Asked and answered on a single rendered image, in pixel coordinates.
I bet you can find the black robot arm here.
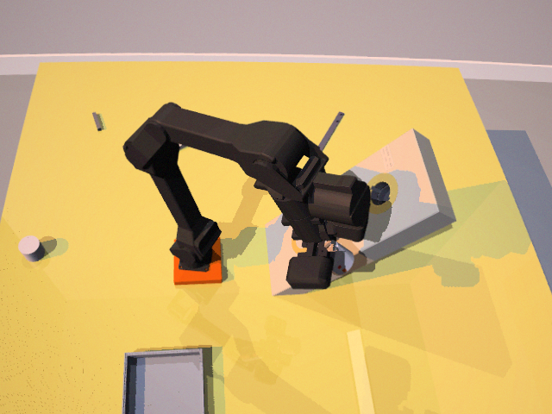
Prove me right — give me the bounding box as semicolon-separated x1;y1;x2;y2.
123;102;370;273

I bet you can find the pink cylinder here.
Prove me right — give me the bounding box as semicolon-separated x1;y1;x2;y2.
18;235;45;262

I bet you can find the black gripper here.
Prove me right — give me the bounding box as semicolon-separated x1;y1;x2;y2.
281;215;336;290

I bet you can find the peach rectangular panel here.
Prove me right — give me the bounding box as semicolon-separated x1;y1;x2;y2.
265;128;456;296

